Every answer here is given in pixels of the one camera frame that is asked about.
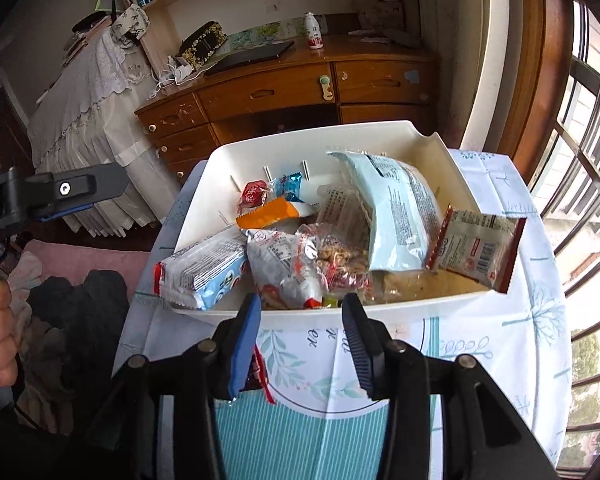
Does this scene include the white charger cables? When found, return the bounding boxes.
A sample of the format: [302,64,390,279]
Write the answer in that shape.
[152,55,206,101]

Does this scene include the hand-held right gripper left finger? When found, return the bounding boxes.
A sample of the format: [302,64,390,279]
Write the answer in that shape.
[80,292,262,480]

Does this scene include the blue patterned tablecloth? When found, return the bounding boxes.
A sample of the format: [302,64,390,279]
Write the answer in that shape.
[112,149,568,480]

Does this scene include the large white biscuit packet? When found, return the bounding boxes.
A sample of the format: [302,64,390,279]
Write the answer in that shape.
[152,230,253,311]

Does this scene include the pink bedsheet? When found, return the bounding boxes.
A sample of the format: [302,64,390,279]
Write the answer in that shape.
[10,239,153,301]

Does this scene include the clear packet with dark cake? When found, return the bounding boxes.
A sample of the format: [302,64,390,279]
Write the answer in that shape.
[247,347,276,406]

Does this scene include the white plastic storage bin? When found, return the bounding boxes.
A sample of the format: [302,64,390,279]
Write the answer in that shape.
[167,120,521,333]

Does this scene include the red and white snack packet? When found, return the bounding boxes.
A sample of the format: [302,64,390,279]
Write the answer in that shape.
[245,227,326,311]

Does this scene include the green map sheet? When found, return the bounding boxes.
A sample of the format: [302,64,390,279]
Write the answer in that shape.
[227,17,311,51]

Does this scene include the floral cloth pouch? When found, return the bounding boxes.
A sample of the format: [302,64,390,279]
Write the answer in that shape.
[110,5,151,46]

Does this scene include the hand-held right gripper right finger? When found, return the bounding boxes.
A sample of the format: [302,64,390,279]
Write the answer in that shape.
[342,292,556,480]

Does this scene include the clear packet with nut cookie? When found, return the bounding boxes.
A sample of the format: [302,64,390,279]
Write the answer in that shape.
[300,225,373,293]

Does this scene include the black laptop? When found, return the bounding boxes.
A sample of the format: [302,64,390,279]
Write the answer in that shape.
[202,40,296,77]

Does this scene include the metal window grille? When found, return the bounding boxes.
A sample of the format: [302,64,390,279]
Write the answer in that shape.
[530,0,600,466]

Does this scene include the beige packet with red trim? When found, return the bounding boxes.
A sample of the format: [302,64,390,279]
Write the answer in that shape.
[425,204,528,295]

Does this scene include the black round hat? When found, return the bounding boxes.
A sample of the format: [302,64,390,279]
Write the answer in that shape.
[72,10,112,33]

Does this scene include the white yogurt bottle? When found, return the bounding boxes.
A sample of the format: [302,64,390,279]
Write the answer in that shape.
[304,11,325,50]

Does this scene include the red round candy packet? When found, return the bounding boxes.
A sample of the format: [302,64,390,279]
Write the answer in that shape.
[237,180,273,213]

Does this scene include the orange and white snack packet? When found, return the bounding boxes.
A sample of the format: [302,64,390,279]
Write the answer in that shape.
[235,196,318,231]

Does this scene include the small teal snack packet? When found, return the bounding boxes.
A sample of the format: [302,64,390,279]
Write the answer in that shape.
[272,172,303,201]

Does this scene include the pile of dark clothes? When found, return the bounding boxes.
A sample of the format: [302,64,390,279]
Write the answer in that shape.
[15,270,131,436]

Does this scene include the white lace cover cloth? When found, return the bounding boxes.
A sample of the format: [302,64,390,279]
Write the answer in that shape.
[27,25,181,238]

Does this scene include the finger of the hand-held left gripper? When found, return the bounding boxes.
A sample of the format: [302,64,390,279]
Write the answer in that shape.
[27,162,131,221]

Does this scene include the wooden desk with drawers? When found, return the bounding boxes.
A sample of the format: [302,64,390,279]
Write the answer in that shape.
[135,35,441,181]

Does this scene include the pale green snack packet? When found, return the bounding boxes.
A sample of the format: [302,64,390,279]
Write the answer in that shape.
[327,150,443,273]

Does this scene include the striped clear pastry packet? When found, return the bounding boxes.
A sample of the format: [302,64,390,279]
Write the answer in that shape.
[315,185,373,251]

